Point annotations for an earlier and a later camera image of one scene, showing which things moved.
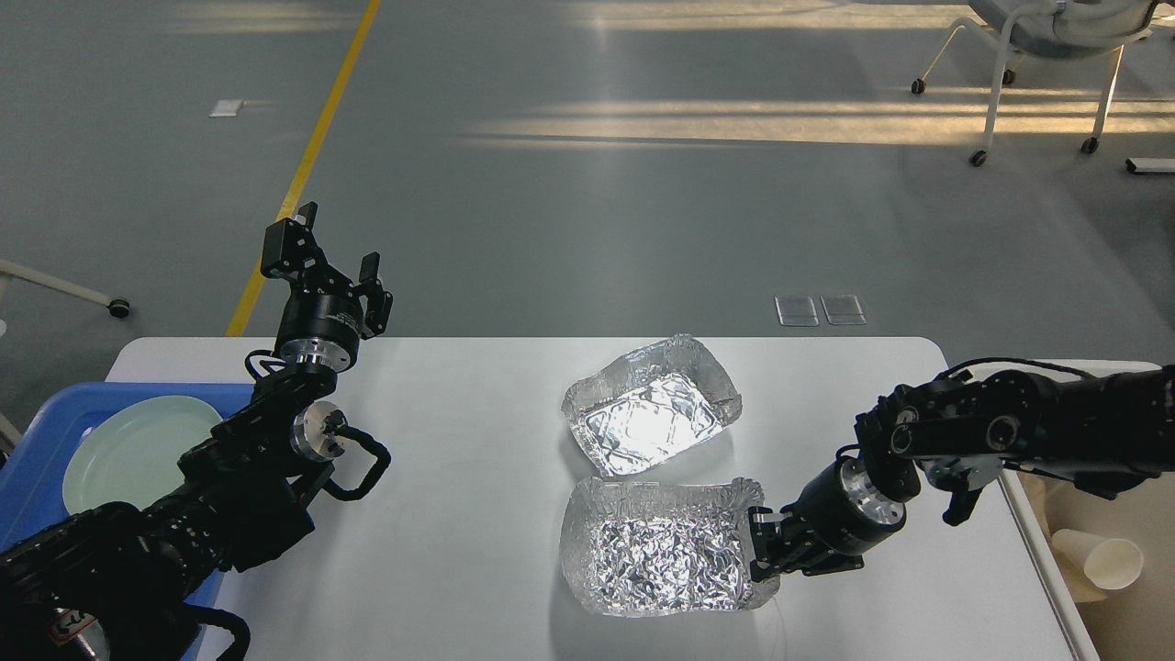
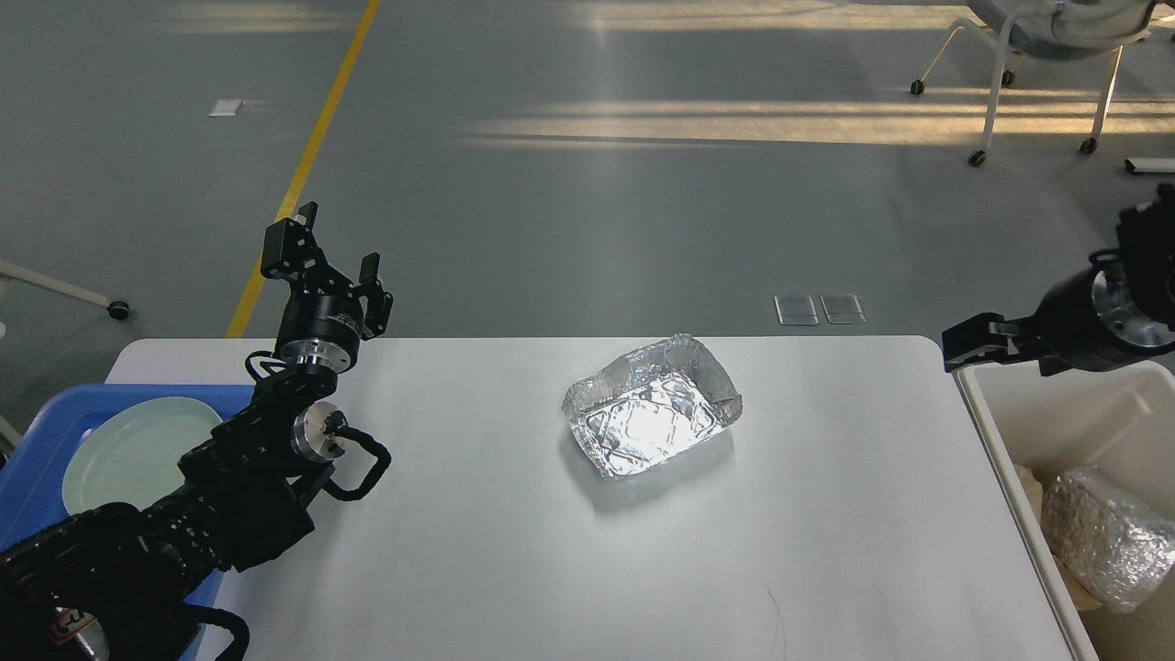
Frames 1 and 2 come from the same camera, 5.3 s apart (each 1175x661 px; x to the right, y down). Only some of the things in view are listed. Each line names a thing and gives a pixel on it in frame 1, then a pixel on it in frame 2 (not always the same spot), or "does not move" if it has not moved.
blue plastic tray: x=32 y=486 does not move
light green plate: x=131 y=454 does not move
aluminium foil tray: x=643 y=547 -> x=1116 y=552
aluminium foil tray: x=651 y=403 does not move
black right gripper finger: x=766 y=531 -> x=990 y=338
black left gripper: x=323 y=316 does not move
